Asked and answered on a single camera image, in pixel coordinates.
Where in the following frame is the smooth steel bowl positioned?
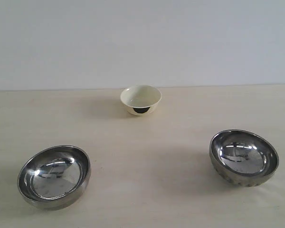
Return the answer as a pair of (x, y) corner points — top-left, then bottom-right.
(17, 145), (91, 210)

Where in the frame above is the cream ceramic bowl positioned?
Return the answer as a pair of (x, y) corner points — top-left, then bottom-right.
(120, 85), (162, 116)

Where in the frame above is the dimpled steel bowl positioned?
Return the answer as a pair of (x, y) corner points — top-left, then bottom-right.
(209, 129), (279, 187)

